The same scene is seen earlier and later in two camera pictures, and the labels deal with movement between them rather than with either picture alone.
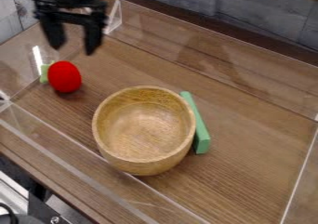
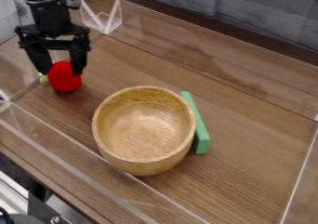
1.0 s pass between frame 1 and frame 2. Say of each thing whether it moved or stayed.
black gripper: moved
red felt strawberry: stayed
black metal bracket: stayed
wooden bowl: stayed
